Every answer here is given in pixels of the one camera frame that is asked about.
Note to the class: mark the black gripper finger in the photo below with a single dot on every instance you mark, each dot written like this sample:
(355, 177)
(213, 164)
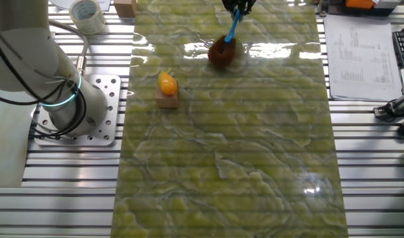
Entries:
(230, 5)
(247, 7)

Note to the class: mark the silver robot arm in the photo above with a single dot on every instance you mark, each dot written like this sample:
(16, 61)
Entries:
(23, 59)

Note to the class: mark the yellow toy mango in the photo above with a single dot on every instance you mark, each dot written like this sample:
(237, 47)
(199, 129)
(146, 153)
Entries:
(167, 84)

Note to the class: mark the cardboard box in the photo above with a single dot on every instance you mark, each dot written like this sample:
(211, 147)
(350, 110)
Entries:
(125, 8)

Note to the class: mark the orange and black device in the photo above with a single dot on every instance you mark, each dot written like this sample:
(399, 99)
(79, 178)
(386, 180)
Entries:
(360, 3)

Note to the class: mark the small wooden block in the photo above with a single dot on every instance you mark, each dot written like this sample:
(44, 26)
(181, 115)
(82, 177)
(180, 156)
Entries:
(167, 100)

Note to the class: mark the printed table paper sheet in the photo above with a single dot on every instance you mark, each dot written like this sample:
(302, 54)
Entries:
(360, 66)

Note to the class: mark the clear packing tape roll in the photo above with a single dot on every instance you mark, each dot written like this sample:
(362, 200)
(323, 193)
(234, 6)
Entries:
(92, 26)

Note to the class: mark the green marble pattern mat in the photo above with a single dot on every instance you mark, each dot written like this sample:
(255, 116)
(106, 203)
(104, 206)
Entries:
(221, 165)

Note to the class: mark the black keyboard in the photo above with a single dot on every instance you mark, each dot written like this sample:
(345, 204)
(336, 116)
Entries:
(403, 46)

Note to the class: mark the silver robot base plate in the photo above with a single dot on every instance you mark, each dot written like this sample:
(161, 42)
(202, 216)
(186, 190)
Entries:
(109, 99)

